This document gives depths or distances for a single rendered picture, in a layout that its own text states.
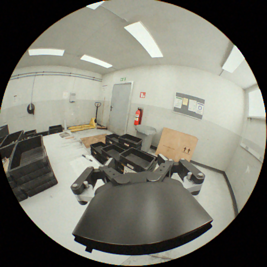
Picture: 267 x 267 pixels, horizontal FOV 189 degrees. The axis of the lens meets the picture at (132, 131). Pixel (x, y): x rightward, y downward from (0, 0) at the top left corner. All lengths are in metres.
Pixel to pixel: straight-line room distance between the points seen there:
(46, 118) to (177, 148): 4.68
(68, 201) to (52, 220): 0.18
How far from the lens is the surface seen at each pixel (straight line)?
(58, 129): 2.28
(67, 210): 0.56
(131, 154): 1.28
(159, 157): 0.15
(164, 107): 2.43
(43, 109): 3.89
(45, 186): 0.66
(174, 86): 2.53
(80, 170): 0.70
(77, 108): 4.07
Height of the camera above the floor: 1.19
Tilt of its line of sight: 18 degrees down
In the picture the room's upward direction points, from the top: 9 degrees clockwise
